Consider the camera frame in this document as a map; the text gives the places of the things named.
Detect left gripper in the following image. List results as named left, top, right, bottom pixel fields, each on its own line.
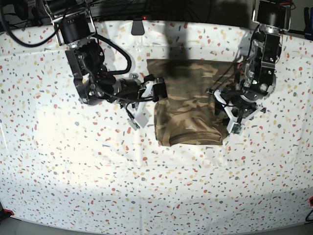
left=207, top=88, right=266, bottom=130

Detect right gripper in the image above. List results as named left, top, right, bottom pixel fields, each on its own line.
left=122, top=74, right=167, bottom=118

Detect camouflage T-shirt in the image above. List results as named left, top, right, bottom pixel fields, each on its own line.
left=147, top=59, right=237, bottom=146

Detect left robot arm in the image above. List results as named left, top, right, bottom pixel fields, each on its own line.
left=207, top=0, right=294, bottom=134

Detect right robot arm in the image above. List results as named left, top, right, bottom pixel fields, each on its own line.
left=43, top=0, right=167, bottom=130

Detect black power strip red light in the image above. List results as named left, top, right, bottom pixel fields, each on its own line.
left=96, top=14, right=152, bottom=22

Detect red clamp right corner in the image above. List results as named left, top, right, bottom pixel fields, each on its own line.
left=309, top=197, right=313, bottom=207

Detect red clamp corner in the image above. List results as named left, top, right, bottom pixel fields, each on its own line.
left=309, top=197, right=313, bottom=207
left=3, top=209, right=14, bottom=216

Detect speckled white tablecloth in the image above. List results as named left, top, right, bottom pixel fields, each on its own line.
left=0, top=33, right=313, bottom=235

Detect red clamp left corner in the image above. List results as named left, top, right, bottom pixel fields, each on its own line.
left=3, top=209, right=14, bottom=216

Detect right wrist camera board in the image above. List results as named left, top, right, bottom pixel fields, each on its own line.
left=128, top=114, right=149, bottom=130

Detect black cables behind table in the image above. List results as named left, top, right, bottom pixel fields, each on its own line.
left=88, top=0, right=213, bottom=20

